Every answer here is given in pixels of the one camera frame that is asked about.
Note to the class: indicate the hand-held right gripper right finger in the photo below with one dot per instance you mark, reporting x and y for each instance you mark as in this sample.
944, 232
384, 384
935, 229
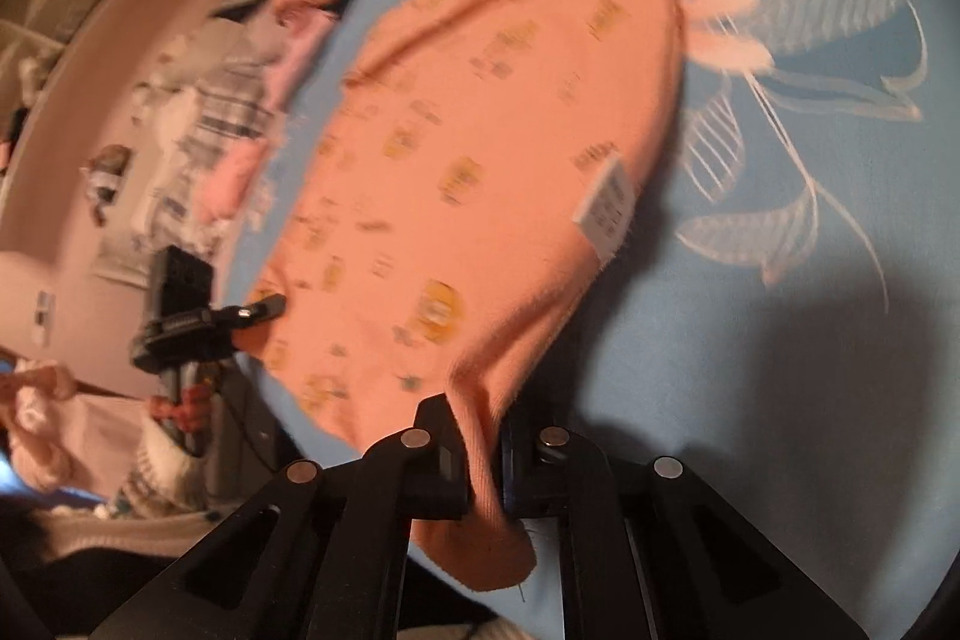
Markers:
517, 467

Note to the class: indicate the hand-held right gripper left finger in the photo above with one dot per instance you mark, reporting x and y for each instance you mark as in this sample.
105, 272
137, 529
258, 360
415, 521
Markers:
442, 460

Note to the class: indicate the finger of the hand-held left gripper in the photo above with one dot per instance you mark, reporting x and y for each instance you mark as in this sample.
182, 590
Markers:
259, 308

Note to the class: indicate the orange small-print garment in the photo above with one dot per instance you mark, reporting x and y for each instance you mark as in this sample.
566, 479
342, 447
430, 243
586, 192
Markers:
487, 123

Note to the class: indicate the person's left hand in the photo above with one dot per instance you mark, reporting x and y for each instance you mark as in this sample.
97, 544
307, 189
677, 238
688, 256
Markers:
191, 404

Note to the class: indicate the pink fluffy cloth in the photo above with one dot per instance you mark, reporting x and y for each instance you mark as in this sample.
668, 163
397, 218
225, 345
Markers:
232, 183

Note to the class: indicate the colourful patterned bag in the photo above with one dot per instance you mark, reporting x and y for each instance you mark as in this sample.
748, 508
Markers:
109, 179

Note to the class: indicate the person's pink fluffy clothing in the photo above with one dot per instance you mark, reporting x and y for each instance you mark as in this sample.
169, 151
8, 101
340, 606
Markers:
34, 430

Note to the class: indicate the grey plaid cloth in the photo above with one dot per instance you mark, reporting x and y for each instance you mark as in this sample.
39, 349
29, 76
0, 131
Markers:
217, 123

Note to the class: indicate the small white plush toy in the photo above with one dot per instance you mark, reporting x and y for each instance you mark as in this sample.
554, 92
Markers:
161, 93

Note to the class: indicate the light pink garment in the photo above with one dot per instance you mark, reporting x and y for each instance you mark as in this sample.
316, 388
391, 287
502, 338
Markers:
300, 55

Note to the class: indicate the blue floral bedsheet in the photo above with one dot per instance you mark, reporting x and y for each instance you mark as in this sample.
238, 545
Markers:
787, 347

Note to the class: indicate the white wall socket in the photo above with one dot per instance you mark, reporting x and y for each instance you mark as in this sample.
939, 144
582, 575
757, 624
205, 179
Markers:
45, 317

